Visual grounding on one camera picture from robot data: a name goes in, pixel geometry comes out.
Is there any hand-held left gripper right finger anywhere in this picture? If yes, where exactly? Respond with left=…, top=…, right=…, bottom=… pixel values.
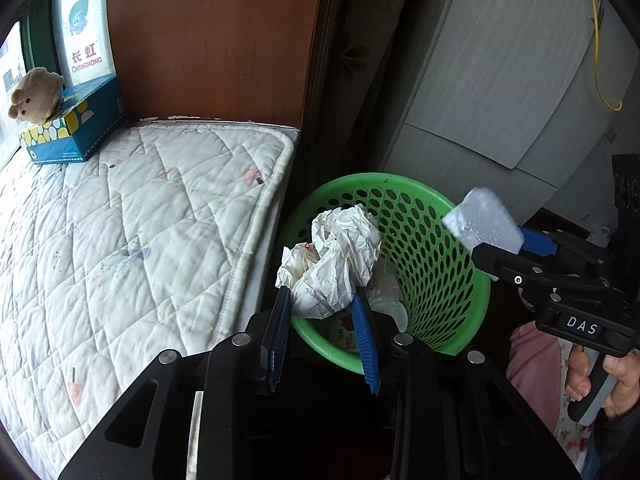
left=350, top=287, right=583, bottom=480

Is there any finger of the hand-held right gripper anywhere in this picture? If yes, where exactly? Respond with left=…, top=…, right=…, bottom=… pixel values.
left=519, top=226, right=618, bottom=273
left=471, top=241, right=558, bottom=288

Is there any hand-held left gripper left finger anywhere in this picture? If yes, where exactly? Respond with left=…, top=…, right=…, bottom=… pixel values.
left=57, top=285, right=293, bottom=480

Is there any green plastic basket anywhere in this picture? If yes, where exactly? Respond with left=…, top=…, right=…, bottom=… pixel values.
left=289, top=173, right=492, bottom=376

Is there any white paper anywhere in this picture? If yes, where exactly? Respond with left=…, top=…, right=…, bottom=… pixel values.
left=276, top=206, right=384, bottom=320

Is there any person's right forearm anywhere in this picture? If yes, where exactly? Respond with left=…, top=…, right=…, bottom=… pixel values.
left=592, top=400, right=640, bottom=480

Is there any person's right hand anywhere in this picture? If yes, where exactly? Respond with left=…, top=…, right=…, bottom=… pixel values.
left=564, top=346, right=640, bottom=419

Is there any white printed wrapper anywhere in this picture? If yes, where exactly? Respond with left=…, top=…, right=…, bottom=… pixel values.
left=332, top=300, right=409, bottom=352

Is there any pink garment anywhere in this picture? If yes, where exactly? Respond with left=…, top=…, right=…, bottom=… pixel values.
left=505, top=322, right=573, bottom=436

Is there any white quilted mattress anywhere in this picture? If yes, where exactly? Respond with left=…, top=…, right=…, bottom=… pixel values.
left=0, top=120, right=301, bottom=480

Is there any grey wardrobe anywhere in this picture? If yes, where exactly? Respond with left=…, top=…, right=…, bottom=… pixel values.
left=377, top=0, right=640, bottom=241

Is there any dark floral panel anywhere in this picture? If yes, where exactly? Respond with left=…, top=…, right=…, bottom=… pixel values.
left=299, top=0, right=453, bottom=178

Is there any blue tissue box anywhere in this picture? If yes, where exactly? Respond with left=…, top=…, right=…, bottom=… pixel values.
left=19, top=74, right=127, bottom=166

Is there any brown wooden headboard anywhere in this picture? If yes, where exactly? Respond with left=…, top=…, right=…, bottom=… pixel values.
left=105, top=0, right=329, bottom=129

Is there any beige plush toy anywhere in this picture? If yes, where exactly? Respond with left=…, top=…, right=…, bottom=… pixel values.
left=7, top=66, right=65, bottom=125

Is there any white Changhong carton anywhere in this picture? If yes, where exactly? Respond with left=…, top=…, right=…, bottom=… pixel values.
left=51, top=0, right=119, bottom=87

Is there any yellow cable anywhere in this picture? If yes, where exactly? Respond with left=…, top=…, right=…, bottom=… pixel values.
left=588, top=0, right=624, bottom=111

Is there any green window frame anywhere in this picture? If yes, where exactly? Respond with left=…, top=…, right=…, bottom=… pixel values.
left=19, top=0, right=67, bottom=78

